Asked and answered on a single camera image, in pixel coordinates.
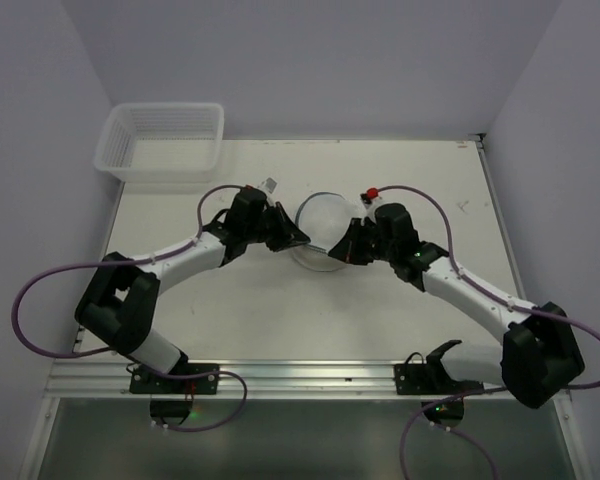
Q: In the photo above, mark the aluminium mounting rail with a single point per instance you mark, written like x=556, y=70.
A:
x=112, y=377

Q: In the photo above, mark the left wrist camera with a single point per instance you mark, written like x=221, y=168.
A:
x=268, y=187

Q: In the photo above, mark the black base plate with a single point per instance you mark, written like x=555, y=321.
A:
x=146, y=382
x=425, y=375

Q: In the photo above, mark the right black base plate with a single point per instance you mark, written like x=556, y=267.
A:
x=425, y=375

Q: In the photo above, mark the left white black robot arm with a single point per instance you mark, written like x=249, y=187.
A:
x=119, y=303

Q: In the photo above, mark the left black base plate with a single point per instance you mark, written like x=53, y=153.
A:
x=146, y=382

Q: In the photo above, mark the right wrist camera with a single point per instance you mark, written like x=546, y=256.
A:
x=371, y=201

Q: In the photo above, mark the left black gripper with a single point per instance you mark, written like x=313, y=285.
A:
x=272, y=226

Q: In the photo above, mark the white plastic mesh basket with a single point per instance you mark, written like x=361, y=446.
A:
x=161, y=142

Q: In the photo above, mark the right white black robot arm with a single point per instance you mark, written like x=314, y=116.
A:
x=535, y=357

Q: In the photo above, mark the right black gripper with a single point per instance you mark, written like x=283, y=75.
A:
x=362, y=239

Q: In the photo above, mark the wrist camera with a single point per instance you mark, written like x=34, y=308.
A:
x=371, y=201
x=268, y=187

